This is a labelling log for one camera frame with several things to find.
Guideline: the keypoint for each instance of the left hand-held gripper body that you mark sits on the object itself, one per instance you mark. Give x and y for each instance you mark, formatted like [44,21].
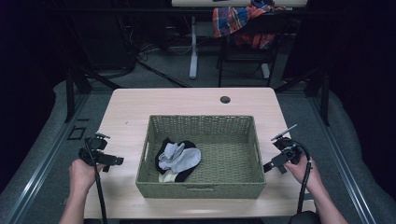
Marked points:
[93,151]

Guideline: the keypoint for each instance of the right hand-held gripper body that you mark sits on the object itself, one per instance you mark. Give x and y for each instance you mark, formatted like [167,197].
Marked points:
[289,149]

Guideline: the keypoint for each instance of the green woven basket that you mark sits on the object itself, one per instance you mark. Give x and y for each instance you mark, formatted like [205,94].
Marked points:
[227,161]

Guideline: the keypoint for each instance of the cream sock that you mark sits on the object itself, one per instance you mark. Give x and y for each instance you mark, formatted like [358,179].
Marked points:
[166,177]

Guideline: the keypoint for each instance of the grey sock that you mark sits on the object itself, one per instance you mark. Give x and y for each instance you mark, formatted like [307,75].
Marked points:
[183,158]

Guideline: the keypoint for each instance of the pile of socks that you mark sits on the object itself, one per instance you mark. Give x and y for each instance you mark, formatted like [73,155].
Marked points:
[185,175]

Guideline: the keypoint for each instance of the person's right hand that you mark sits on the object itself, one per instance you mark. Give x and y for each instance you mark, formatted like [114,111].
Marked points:
[300,174]

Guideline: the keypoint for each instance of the person's left hand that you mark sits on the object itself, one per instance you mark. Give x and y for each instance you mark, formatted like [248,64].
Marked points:
[81,175]

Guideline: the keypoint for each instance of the dark round object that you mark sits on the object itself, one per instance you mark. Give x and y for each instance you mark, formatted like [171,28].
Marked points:
[305,217]

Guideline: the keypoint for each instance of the black metal stand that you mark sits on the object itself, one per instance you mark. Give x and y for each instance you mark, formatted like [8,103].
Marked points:
[323,93]
[74,90]

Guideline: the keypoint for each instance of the black chair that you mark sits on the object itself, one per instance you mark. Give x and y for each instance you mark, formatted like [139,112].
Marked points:
[249,54]

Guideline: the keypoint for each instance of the desk with white legs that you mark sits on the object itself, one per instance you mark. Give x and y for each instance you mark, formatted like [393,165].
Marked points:
[193,46]

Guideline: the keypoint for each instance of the plaid cloth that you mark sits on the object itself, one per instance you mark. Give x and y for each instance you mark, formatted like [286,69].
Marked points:
[230,20]

